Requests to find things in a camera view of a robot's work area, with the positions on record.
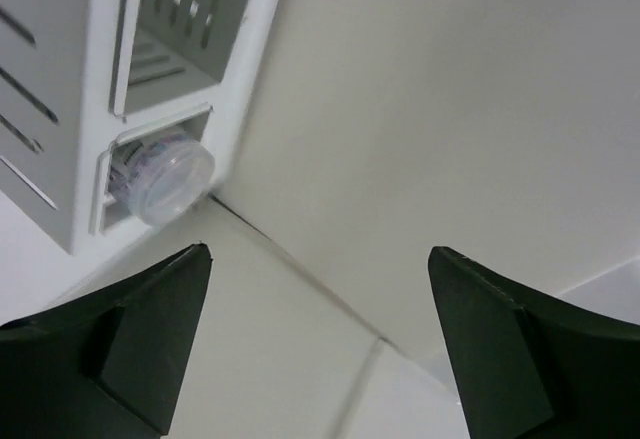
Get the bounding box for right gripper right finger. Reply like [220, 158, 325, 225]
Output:
[427, 246, 639, 438]

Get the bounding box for white slotted organizer box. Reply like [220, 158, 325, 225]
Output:
[1, 0, 279, 254]

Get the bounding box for clear jar purple clips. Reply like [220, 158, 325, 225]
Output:
[108, 126, 215, 227]

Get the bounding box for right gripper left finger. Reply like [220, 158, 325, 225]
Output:
[1, 243, 213, 438]

